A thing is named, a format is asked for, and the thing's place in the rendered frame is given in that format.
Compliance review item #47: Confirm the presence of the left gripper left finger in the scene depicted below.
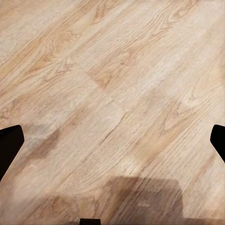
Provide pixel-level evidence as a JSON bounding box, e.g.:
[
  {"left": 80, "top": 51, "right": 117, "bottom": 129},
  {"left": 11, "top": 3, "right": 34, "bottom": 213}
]
[{"left": 0, "top": 125, "right": 24, "bottom": 181}]

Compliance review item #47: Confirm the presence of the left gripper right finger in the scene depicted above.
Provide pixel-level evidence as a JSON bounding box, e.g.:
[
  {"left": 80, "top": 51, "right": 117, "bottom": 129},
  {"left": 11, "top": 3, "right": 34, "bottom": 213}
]
[{"left": 210, "top": 124, "right": 225, "bottom": 162}]

